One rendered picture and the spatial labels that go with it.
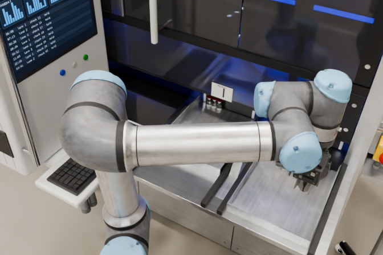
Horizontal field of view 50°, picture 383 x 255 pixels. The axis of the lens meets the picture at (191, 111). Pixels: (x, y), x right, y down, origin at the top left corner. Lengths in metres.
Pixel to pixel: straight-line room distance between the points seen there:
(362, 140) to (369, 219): 1.21
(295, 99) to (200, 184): 0.63
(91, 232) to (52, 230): 0.21
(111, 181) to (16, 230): 1.55
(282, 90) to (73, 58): 0.88
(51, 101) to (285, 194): 0.85
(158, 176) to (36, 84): 0.50
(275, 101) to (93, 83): 0.37
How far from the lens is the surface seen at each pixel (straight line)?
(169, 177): 1.39
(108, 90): 0.84
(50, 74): 1.47
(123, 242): 1.07
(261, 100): 0.84
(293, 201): 1.37
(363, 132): 1.42
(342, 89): 0.87
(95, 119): 0.76
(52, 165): 1.60
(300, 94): 0.86
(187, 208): 2.10
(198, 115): 1.62
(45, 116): 1.52
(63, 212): 2.49
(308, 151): 0.74
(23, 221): 2.52
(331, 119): 0.91
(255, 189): 1.37
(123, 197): 1.03
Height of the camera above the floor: 1.91
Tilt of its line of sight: 39 degrees down
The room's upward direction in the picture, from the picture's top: 2 degrees clockwise
